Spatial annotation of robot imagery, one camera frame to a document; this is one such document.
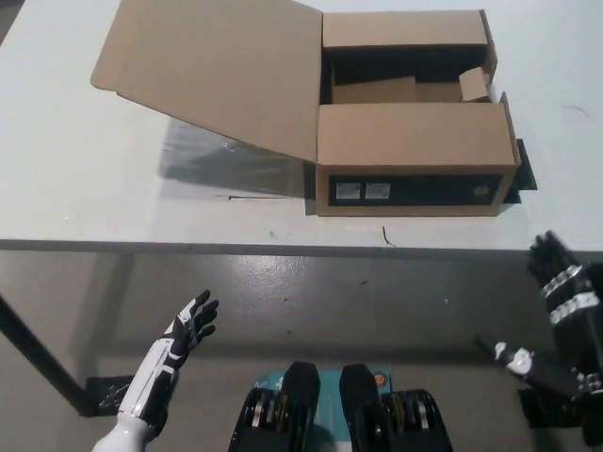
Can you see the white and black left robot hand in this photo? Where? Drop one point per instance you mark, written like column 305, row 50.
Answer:
column 188, row 325

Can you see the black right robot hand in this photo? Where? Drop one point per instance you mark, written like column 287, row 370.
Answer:
column 575, row 339

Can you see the brown cardboard storage box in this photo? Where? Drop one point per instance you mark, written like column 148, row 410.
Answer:
column 410, row 136

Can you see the black floor tape at leg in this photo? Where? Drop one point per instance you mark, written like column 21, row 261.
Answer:
column 106, row 395

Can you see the black table leg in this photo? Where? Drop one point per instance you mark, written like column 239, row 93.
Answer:
column 37, row 350

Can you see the clear plastic bag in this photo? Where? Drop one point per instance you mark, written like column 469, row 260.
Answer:
column 198, row 165

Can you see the black tape patch on table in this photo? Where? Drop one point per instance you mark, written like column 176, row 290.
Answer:
column 525, row 179

